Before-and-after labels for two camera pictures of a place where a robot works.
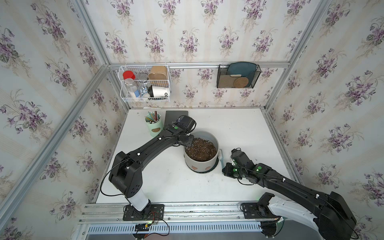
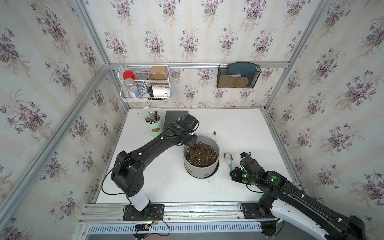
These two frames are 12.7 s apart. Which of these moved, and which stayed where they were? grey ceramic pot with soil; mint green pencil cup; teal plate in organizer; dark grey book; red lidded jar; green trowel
Moved: grey ceramic pot with soil; green trowel
Stayed: teal plate in organizer; mint green pencil cup; red lidded jar; dark grey book
